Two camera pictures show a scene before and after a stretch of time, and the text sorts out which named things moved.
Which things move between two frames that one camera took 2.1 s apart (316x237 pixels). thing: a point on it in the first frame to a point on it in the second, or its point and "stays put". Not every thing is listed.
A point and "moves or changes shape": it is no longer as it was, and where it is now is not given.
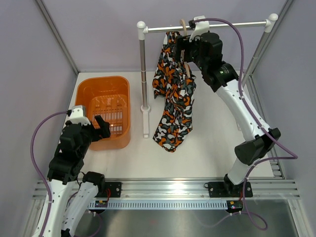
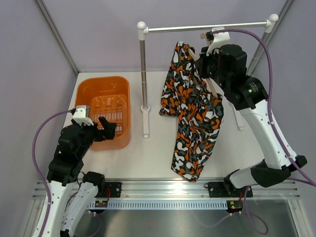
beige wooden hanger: (182, 52) moves or changes shape
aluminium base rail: (196, 189) stays put
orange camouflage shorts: (175, 85) to (198, 112)
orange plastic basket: (109, 98) stays put
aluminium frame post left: (57, 35) stays put
